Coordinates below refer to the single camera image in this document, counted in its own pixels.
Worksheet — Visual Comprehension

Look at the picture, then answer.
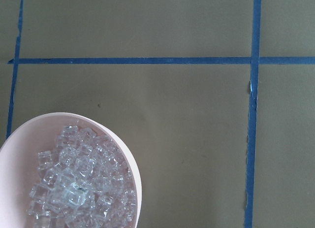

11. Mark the clear ice cubes pile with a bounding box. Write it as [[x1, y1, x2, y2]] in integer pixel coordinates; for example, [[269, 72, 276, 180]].
[[27, 125, 137, 228]]

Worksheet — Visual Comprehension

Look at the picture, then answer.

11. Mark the pink bowl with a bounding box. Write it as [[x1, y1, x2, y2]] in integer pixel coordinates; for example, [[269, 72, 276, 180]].
[[0, 112, 142, 228]]

